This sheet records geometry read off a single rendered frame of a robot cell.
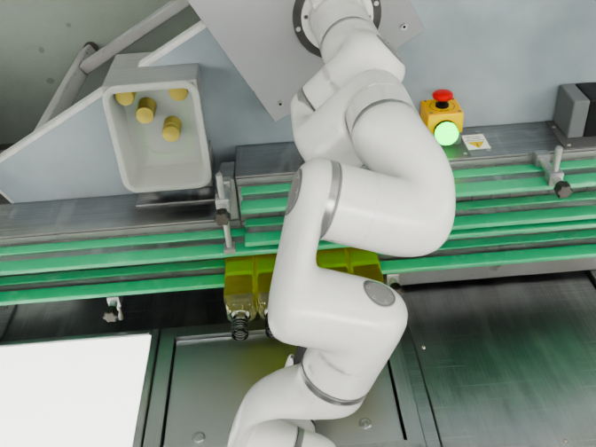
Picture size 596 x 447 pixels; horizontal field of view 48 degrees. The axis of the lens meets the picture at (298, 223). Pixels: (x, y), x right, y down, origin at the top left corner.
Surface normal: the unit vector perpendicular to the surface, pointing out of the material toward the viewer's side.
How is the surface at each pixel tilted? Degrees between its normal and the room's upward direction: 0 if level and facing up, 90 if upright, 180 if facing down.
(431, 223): 29
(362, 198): 47
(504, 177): 90
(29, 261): 90
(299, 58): 3
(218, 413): 90
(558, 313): 90
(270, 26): 3
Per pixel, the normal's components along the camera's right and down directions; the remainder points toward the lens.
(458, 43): 0.06, 0.58
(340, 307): 0.29, -0.21
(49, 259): -0.06, -0.81
